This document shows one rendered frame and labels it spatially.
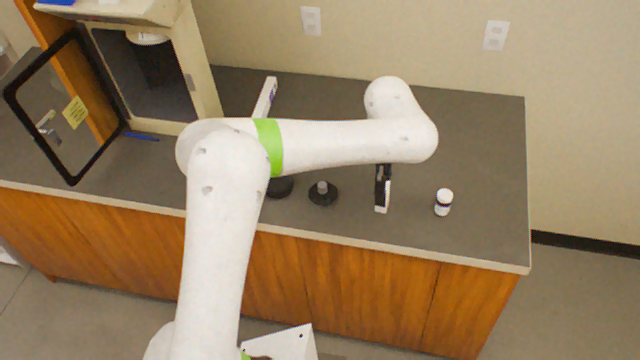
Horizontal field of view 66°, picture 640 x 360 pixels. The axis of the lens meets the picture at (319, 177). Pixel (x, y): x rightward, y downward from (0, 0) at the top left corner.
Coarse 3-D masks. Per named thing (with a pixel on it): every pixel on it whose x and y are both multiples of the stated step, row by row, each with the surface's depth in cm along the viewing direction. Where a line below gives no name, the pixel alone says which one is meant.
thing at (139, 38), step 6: (132, 36) 146; (138, 36) 145; (144, 36) 145; (150, 36) 145; (156, 36) 145; (162, 36) 145; (138, 42) 146; (144, 42) 145; (150, 42) 145; (156, 42) 146
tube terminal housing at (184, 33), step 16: (176, 0) 134; (176, 16) 136; (192, 16) 144; (144, 32) 140; (160, 32) 139; (176, 32) 138; (192, 32) 146; (176, 48) 142; (192, 48) 147; (192, 64) 149; (208, 64) 159; (192, 80) 151; (208, 80) 161; (192, 96) 157; (208, 96) 162; (208, 112) 164; (144, 128) 176; (160, 128) 173; (176, 128) 171
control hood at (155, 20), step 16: (80, 0) 127; (96, 0) 126; (128, 0) 125; (144, 0) 125; (160, 0) 127; (96, 16) 127; (112, 16) 124; (128, 16) 122; (144, 16) 121; (160, 16) 128
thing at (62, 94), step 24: (48, 48) 135; (72, 48) 142; (48, 72) 137; (72, 72) 145; (24, 96) 131; (48, 96) 138; (72, 96) 147; (96, 96) 156; (48, 120) 140; (72, 120) 149; (96, 120) 158; (72, 144) 151; (96, 144) 161; (72, 168) 153
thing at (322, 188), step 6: (312, 186) 152; (318, 186) 148; (324, 186) 148; (330, 186) 151; (312, 192) 150; (318, 192) 150; (324, 192) 149; (330, 192) 150; (336, 192) 151; (312, 198) 150; (318, 198) 149; (324, 198) 149; (330, 198) 149; (318, 204) 149; (324, 204) 149
